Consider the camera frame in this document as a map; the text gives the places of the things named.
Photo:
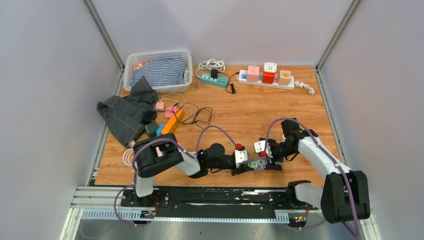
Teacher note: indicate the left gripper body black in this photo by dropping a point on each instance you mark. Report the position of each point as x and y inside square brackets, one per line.
[237, 170]

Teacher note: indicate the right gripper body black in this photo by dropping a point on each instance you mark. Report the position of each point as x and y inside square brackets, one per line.
[279, 151]

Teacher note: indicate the green small adapter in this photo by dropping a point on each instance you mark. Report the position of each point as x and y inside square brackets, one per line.
[253, 164]

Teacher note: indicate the purple power strip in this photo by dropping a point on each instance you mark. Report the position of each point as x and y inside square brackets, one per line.
[262, 163]

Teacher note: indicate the orange power strip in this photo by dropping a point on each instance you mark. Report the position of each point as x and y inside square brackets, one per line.
[175, 119]

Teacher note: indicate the blue cube socket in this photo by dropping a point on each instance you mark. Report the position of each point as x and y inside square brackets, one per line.
[159, 130]

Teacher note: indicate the pink cube adapter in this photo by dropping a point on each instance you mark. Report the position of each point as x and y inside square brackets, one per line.
[169, 112]

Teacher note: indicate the dark green cube socket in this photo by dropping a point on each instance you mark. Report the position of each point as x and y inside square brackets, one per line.
[151, 129]

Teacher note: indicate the light pink usb charger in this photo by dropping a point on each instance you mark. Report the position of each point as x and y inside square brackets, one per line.
[160, 106]

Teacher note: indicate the black power adapter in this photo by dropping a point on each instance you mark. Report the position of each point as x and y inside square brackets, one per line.
[149, 117]

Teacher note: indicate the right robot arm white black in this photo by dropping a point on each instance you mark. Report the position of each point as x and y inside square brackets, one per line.
[344, 196]

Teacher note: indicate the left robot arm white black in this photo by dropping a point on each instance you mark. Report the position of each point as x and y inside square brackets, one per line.
[158, 154]

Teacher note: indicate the red cube socket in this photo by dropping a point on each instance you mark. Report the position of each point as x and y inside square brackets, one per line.
[268, 78]

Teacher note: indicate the tan cube socket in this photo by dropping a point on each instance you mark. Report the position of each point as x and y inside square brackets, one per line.
[284, 77]

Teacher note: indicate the pink cube socket back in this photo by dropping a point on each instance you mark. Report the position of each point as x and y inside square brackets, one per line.
[253, 73]

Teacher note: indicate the white cube socket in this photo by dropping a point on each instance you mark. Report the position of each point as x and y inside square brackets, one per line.
[270, 67]

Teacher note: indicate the white long power strip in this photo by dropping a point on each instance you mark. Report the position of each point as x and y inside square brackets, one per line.
[291, 86]

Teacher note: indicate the white blue small adapter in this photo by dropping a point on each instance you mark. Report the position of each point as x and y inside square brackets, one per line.
[242, 77]

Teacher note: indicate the teal power strip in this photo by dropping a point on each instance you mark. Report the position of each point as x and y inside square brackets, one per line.
[220, 81]

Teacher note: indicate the black charger on teal strip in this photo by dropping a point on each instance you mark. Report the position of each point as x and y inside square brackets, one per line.
[214, 73]

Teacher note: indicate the blue white striped cloth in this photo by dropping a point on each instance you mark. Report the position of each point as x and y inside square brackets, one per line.
[162, 71]

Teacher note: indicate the dark grey checked cloth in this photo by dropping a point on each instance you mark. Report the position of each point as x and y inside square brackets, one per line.
[123, 115]

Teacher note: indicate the white plastic basket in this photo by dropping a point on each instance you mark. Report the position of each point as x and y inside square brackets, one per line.
[136, 60]

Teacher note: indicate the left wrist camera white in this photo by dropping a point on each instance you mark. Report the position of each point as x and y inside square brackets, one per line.
[241, 155]

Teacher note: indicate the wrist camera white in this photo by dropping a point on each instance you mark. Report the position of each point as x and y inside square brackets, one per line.
[241, 155]
[260, 147]

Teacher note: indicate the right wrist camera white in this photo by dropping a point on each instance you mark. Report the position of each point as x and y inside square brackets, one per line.
[260, 147]

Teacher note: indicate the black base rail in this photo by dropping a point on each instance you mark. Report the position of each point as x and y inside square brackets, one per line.
[215, 202]

